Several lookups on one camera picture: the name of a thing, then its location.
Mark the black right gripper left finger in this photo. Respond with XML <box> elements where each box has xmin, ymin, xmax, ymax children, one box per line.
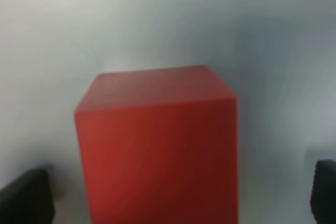
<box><xmin>1</xmin><ymin>169</ymin><xmax>55</xmax><ymax>224</ymax></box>

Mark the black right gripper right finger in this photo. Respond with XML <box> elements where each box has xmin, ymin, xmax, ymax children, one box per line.
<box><xmin>310</xmin><ymin>159</ymin><xmax>335</xmax><ymax>224</ymax></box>

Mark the red block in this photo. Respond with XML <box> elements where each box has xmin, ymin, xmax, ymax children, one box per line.
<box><xmin>75</xmin><ymin>66</ymin><xmax>239</xmax><ymax>223</ymax></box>

